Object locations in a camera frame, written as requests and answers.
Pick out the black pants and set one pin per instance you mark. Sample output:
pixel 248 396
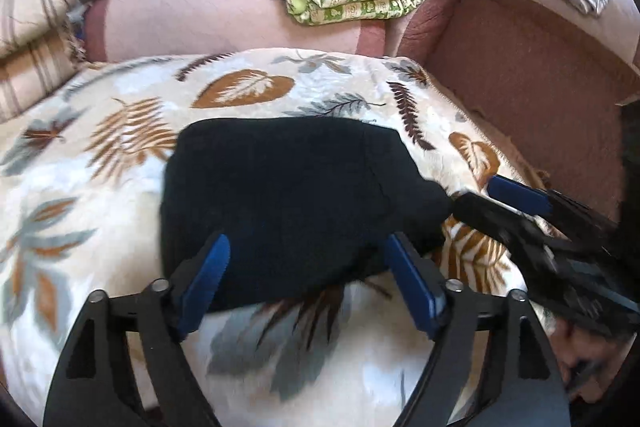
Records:
pixel 290 197

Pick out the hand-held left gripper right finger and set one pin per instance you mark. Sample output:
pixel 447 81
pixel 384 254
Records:
pixel 412 282

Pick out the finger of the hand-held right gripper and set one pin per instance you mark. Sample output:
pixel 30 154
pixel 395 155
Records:
pixel 485 209
pixel 515 193

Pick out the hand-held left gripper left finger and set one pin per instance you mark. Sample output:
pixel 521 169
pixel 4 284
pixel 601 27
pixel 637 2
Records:
pixel 207 279

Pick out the pink sofa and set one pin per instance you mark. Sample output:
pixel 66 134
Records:
pixel 525 72

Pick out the leaf print blanket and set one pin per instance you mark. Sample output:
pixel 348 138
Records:
pixel 125 187

